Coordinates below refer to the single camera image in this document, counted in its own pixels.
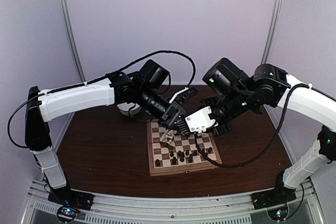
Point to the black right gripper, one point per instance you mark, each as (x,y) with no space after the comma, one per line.
(223,130)

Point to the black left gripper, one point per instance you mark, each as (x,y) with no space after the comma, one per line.
(178,112)

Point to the dark chess piece corner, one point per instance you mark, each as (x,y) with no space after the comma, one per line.
(157,162)

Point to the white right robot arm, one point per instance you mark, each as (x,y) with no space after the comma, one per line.
(274,87)

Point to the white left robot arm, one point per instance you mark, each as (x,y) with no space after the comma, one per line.
(112,89)

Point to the pile of white chess pieces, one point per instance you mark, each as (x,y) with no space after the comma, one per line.
(168,136)

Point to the pile of dark chess pieces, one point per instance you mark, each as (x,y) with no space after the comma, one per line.
(167,145)

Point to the wooden chess board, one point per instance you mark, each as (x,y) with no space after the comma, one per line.
(180,144)

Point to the white scalloped bowl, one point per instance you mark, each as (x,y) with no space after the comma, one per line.
(129,109)

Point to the aluminium frame post right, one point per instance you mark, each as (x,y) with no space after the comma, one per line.
(274,19)

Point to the aluminium frame post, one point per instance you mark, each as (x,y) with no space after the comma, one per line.
(274,19)
(71,40)

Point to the aluminium front rail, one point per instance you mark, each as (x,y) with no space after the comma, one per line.
(236,208)

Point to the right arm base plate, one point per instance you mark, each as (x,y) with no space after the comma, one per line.
(270,198)

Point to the aluminium frame post left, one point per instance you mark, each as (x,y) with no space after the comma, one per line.
(71,40)

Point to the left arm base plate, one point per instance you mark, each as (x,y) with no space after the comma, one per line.
(73,199)

